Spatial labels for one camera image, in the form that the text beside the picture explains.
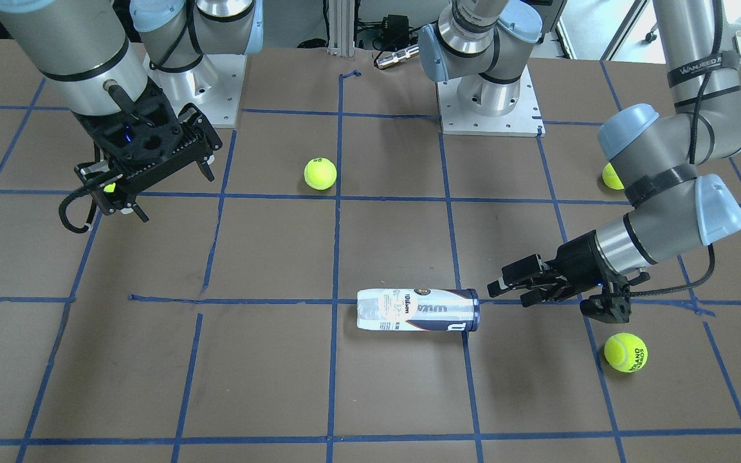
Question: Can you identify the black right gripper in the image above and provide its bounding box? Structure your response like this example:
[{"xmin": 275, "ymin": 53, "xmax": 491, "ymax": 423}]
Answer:
[{"xmin": 75, "ymin": 83, "xmax": 223, "ymax": 222}]

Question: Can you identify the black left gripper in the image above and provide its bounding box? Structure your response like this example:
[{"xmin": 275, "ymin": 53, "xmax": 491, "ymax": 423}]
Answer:
[{"xmin": 488, "ymin": 231, "xmax": 621, "ymax": 307}]

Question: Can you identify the white blue tennis ball can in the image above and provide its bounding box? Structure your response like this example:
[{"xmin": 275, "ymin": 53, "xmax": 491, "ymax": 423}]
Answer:
[{"xmin": 356, "ymin": 288, "xmax": 481, "ymax": 332}]

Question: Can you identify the metal base plate arm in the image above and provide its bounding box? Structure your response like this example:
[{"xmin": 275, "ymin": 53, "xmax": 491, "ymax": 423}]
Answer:
[{"xmin": 436, "ymin": 67, "xmax": 546, "ymax": 138}]

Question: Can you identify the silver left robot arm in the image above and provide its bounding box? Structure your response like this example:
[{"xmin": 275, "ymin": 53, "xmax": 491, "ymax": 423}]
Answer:
[{"xmin": 418, "ymin": 1, "xmax": 741, "ymax": 323}]

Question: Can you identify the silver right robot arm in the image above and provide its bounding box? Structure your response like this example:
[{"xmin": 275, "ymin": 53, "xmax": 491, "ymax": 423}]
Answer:
[{"xmin": 0, "ymin": 1, "xmax": 223, "ymax": 233}]

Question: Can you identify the yellow tennis ball printed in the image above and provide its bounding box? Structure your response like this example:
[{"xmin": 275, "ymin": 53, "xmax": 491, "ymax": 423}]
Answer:
[{"xmin": 603, "ymin": 333, "xmax": 649, "ymax": 373}]

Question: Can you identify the yellow tennis ball middle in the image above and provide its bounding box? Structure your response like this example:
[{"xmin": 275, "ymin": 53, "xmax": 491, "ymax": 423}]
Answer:
[{"xmin": 601, "ymin": 162, "xmax": 625, "ymax": 191}]

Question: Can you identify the yellow tennis ball far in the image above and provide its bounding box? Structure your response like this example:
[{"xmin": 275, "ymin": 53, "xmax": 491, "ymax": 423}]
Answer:
[{"xmin": 303, "ymin": 158, "xmax": 338, "ymax": 190}]

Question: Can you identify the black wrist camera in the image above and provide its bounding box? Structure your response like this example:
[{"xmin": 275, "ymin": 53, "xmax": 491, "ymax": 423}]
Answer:
[{"xmin": 580, "ymin": 271, "xmax": 650, "ymax": 323}]

